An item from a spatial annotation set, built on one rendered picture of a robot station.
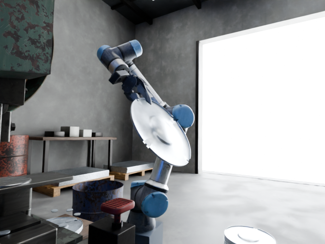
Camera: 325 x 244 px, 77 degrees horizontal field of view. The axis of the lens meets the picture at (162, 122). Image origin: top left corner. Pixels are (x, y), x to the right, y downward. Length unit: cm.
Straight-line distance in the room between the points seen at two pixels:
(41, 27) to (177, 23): 566
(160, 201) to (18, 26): 77
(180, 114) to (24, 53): 65
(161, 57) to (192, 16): 129
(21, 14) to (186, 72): 506
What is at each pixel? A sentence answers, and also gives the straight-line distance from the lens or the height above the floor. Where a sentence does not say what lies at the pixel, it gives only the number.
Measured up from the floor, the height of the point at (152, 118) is 98.
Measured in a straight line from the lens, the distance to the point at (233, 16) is 558.
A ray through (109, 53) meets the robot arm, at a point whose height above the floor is 126.
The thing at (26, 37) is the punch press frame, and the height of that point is 113.
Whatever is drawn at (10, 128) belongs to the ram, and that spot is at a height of 93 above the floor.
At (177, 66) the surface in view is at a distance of 566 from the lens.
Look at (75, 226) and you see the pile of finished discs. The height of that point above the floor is 37.
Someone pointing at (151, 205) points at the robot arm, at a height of 62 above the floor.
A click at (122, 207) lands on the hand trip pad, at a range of 50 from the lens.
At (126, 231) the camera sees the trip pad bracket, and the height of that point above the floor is 70.
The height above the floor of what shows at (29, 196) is 74.
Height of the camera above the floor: 92
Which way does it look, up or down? 4 degrees up
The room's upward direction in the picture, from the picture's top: 1 degrees clockwise
